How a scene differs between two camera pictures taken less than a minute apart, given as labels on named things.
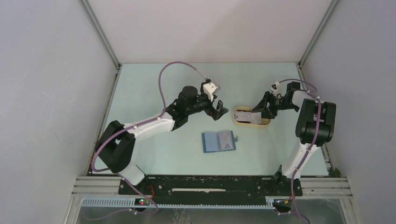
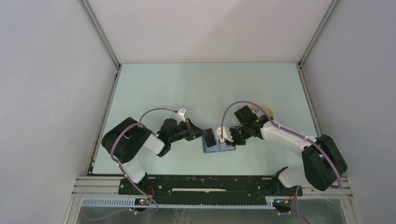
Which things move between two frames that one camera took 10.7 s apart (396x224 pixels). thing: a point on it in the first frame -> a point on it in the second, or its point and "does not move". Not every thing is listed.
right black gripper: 267,113 -> 235,142
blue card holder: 219,141 does not move
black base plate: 215,186 does not move
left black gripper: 211,111 -> 193,131
